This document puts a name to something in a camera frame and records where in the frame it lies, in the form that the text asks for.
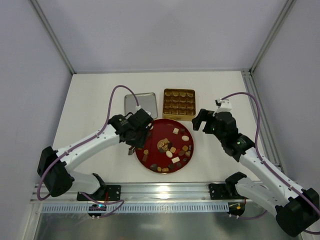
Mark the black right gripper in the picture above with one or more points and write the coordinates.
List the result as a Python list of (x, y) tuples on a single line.
[(208, 122)]

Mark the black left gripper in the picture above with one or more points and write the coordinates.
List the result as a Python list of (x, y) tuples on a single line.
[(137, 139)]

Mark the metal tongs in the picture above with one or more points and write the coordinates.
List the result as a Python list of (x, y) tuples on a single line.
[(131, 150)]

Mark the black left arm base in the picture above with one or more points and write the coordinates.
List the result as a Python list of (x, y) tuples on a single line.
[(104, 193)]

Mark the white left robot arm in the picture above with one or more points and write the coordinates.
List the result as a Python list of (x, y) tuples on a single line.
[(56, 168)]

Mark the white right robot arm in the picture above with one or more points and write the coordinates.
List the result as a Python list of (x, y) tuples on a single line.
[(295, 209)]

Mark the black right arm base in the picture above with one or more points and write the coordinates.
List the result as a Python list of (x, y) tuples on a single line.
[(226, 190)]

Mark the gold chocolate tin box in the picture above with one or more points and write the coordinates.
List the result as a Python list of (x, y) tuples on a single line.
[(179, 104)]

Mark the white oval swirl chocolate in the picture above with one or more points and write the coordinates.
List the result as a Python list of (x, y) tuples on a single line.
[(185, 138)]

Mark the white cube chocolate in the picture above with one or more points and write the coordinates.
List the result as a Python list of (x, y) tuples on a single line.
[(176, 130)]

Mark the brown oval chocolate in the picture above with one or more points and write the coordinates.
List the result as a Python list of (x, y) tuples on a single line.
[(181, 153)]

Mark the cream rounded square chocolate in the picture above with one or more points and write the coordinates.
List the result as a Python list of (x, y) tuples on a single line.
[(172, 149)]

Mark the grey brown pebble chocolate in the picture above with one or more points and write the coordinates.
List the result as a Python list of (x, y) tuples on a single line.
[(154, 166)]

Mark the white rectangular chocolate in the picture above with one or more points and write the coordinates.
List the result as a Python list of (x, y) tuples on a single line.
[(175, 160)]

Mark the dark striped square chocolate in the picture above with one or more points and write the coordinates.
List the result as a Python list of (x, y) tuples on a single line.
[(171, 166)]

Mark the silver tin lid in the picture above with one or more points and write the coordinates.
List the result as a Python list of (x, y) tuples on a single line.
[(147, 101)]

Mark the round red lacquer plate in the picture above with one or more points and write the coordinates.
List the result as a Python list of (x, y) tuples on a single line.
[(159, 136)]

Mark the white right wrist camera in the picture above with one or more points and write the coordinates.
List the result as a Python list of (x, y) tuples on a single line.
[(223, 105)]

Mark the aluminium front rail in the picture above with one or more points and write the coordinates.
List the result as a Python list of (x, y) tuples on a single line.
[(164, 191)]

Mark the right aluminium frame rail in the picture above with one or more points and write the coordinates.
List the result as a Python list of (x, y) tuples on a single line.
[(267, 143)]

